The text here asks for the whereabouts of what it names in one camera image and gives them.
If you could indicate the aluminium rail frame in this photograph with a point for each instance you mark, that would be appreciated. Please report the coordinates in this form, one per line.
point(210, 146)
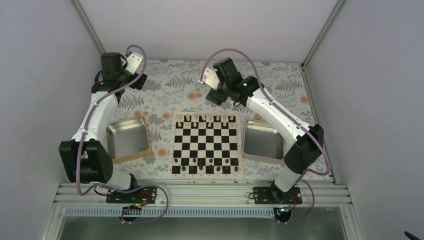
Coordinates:
point(213, 194)

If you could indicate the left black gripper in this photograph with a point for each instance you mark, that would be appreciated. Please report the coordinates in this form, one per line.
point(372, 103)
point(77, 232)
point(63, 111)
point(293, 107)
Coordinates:
point(137, 84)

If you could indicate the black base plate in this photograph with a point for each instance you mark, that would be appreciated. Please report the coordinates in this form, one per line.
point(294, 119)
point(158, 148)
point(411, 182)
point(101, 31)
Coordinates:
point(265, 195)
point(145, 195)

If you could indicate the floral patterned table mat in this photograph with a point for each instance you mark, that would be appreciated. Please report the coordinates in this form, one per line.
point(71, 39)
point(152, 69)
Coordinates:
point(172, 86)

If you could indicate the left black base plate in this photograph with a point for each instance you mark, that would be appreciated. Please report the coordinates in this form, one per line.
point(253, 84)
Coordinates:
point(145, 195)

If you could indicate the empty metal tray wooden rim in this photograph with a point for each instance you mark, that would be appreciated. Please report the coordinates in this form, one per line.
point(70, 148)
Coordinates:
point(128, 140)

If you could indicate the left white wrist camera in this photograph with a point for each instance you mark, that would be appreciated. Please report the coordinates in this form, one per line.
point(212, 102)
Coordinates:
point(134, 61)

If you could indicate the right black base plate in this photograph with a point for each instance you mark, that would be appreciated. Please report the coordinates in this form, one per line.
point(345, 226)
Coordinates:
point(265, 195)

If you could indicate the metal tray with light pieces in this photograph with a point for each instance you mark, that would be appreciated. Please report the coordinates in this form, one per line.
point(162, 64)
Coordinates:
point(262, 143)

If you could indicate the dark piece row one left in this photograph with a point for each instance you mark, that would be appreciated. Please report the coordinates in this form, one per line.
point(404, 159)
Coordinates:
point(192, 170)

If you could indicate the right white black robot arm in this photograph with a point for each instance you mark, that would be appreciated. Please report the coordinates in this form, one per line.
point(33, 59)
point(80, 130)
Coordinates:
point(304, 141)

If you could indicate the black white chessboard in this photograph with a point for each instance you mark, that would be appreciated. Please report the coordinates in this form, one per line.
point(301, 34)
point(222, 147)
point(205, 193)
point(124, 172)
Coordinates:
point(205, 143)

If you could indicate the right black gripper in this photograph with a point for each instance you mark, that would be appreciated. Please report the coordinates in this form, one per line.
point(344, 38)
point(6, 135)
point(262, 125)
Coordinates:
point(215, 97)

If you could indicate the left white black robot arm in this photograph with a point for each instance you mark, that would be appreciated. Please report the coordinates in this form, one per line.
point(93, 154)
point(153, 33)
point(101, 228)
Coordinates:
point(84, 157)

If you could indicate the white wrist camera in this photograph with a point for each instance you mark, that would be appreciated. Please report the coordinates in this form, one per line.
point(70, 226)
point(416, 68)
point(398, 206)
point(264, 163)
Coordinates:
point(209, 78)
point(134, 61)

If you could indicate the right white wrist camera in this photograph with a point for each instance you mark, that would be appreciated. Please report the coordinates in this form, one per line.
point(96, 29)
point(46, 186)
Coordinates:
point(209, 78)

